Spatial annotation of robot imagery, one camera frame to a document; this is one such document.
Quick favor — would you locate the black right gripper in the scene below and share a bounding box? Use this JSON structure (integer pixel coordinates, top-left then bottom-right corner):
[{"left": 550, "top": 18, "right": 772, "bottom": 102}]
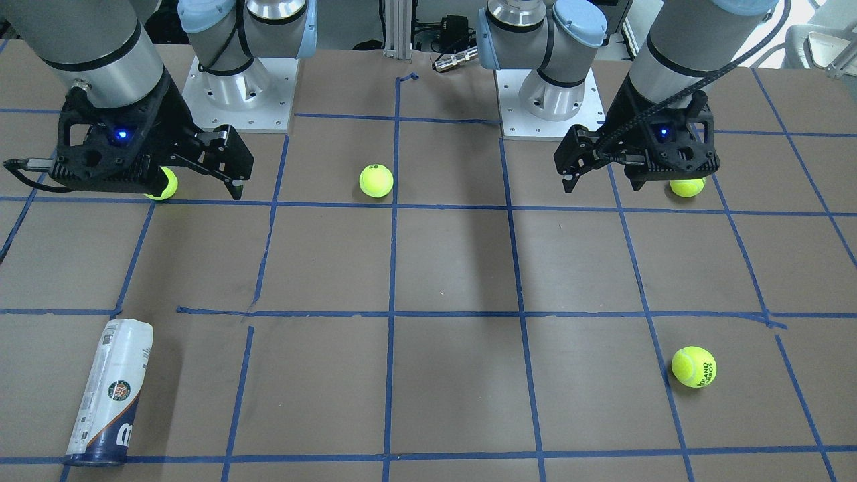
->
[{"left": 48, "top": 70, "right": 254, "bottom": 201}]

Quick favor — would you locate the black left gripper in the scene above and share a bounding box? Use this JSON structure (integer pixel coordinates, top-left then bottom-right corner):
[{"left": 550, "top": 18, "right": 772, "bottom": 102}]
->
[{"left": 554, "top": 76, "right": 720, "bottom": 194}]

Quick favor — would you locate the white tennis ball can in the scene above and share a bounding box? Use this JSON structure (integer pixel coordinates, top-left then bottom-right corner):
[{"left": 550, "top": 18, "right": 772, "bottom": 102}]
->
[{"left": 62, "top": 319, "right": 153, "bottom": 467}]

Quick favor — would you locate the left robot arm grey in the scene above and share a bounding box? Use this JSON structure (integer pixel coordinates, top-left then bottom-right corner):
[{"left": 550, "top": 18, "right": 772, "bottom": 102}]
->
[{"left": 475, "top": 1, "right": 781, "bottom": 193}]

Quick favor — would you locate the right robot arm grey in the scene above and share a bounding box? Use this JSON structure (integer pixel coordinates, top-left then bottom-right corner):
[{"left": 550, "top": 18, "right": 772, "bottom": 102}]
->
[{"left": 2, "top": 1, "right": 318, "bottom": 200}]

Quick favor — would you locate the tennis ball under right gripper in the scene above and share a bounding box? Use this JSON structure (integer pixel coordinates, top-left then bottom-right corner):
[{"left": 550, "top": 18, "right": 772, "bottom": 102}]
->
[{"left": 145, "top": 167, "right": 179, "bottom": 202}]

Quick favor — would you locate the tennis ball under gripper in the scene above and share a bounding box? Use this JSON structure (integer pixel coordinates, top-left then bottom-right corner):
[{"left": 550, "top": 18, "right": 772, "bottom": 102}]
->
[
  {"left": 668, "top": 178, "right": 706, "bottom": 199},
  {"left": 145, "top": 167, "right": 179, "bottom": 202}
]

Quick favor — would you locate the tennis ball under left gripper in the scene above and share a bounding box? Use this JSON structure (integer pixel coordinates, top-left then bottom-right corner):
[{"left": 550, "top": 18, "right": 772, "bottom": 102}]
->
[{"left": 668, "top": 178, "right": 706, "bottom": 199}]

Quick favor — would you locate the tennis ball centre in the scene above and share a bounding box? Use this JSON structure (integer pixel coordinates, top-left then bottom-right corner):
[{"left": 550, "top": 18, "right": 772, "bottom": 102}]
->
[{"left": 358, "top": 164, "right": 394, "bottom": 199}]

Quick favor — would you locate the tennis ball with lettering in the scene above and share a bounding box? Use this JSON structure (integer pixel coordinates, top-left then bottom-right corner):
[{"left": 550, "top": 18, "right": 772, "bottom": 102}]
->
[{"left": 670, "top": 347, "right": 717, "bottom": 388}]

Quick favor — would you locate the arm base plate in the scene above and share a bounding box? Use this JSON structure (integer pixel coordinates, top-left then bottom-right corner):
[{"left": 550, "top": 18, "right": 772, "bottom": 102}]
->
[
  {"left": 495, "top": 68, "right": 606, "bottom": 141},
  {"left": 181, "top": 58, "right": 301, "bottom": 133}
]

